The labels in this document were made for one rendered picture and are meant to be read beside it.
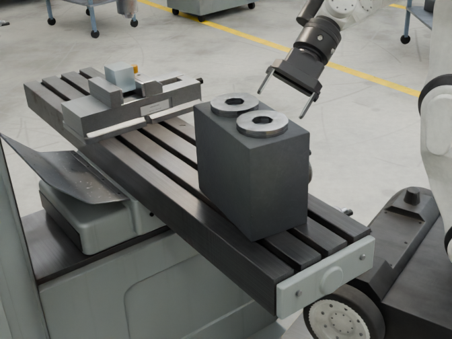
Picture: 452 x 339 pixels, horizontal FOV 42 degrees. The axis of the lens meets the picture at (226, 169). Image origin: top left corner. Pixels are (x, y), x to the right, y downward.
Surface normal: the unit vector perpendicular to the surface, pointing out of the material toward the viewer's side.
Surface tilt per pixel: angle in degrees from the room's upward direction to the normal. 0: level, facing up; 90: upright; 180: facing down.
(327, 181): 0
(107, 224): 90
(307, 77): 51
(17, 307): 88
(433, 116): 90
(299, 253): 0
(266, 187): 90
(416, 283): 0
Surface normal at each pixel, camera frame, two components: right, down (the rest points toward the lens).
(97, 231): 0.59, 0.37
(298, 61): 0.09, -0.18
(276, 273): -0.04, -0.87
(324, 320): -0.58, 0.42
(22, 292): 0.88, 0.17
